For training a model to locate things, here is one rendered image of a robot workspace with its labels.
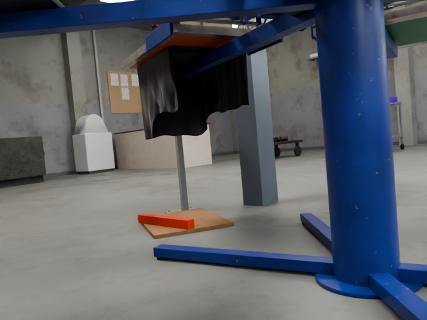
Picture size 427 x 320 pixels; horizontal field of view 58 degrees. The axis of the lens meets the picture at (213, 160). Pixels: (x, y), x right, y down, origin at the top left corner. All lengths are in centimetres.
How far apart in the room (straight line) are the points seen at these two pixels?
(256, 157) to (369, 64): 159
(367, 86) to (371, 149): 18
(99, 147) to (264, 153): 634
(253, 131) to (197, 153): 518
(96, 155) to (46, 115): 144
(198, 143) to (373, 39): 676
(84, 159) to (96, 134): 59
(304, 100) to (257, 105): 821
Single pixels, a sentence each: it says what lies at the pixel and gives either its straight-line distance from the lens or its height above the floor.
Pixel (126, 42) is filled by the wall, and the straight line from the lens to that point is 1058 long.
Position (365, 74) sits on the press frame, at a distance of 122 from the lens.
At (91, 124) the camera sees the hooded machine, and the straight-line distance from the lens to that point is 873.
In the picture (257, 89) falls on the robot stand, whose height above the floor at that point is 80.
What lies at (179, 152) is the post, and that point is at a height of 42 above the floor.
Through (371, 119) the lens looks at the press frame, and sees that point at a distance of 121.
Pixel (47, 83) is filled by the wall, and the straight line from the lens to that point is 939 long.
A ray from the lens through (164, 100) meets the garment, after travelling 200.
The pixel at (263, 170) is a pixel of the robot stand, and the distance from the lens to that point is 271.
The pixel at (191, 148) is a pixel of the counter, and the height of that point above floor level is 35.
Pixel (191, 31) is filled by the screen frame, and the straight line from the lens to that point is 176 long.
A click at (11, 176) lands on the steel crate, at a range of 742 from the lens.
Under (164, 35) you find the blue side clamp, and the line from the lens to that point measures 178.
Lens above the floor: 48
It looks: 3 degrees down
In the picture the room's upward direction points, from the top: 5 degrees counter-clockwise
